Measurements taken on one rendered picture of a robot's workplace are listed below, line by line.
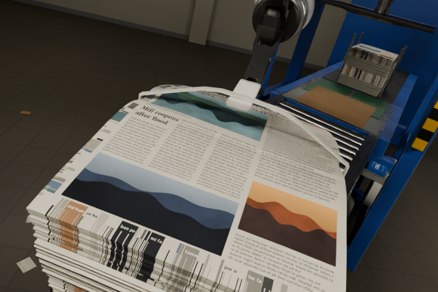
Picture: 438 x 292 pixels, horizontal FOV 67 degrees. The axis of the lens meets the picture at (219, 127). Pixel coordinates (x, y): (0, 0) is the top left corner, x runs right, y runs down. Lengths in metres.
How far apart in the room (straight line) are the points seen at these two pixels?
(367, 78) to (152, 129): 2.18
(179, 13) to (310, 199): 5.73
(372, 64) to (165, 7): 4.24
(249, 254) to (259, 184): 0.08
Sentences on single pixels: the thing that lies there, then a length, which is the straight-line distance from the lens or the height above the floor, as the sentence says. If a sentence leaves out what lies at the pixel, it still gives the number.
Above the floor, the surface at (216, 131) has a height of 1.18.
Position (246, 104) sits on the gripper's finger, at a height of 1.22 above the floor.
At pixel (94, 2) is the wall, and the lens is 6.28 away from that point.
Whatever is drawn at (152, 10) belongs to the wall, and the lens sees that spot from 6.07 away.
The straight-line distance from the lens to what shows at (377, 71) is 2.46.
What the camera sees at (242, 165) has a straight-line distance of 0.37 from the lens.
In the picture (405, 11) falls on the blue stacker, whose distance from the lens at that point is 4.02.
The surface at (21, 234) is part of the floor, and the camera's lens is 1.92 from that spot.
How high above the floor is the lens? 1.37
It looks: 26 degrees down
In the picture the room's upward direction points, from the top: 15 degrees clockwise
